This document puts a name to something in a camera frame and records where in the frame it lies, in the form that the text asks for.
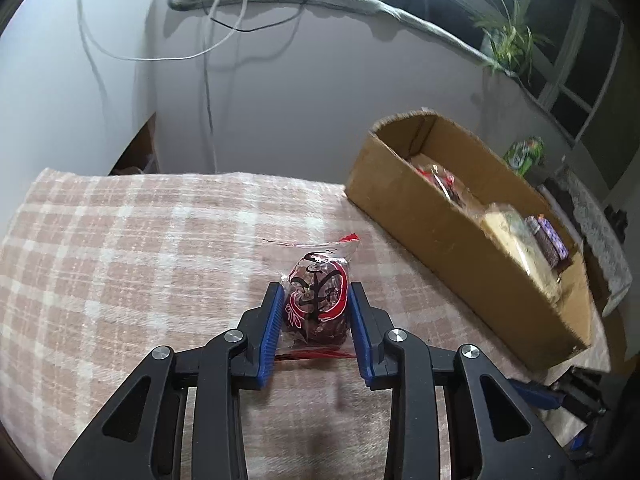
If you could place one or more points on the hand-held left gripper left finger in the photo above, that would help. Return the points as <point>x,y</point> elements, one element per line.
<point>270,330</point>

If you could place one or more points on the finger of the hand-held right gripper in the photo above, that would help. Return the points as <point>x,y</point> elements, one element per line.
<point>537,394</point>
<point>580,442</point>

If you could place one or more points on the spider plant in pot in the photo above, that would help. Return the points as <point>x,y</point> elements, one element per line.
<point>510,45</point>

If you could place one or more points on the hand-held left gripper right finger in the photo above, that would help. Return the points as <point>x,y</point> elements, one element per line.
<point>361,335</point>

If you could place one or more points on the red patterned dark snack packet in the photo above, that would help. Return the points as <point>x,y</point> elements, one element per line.
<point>315,295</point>

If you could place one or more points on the white window frame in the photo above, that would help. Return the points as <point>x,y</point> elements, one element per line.
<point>580,35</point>

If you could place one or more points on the sliced bread packet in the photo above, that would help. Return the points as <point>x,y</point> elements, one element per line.
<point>505,225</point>

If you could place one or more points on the green drink carton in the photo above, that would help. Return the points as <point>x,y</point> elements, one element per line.
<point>525,155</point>

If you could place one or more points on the purple chocolate bar packet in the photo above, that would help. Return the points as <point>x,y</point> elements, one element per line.
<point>547,237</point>

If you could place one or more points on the cardboard box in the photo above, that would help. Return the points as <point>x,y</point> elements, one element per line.
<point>450,245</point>

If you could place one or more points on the pink plaid blanket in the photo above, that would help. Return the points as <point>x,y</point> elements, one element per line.
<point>125,260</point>

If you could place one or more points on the white lace cloth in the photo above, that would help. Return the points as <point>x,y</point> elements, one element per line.
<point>597,230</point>

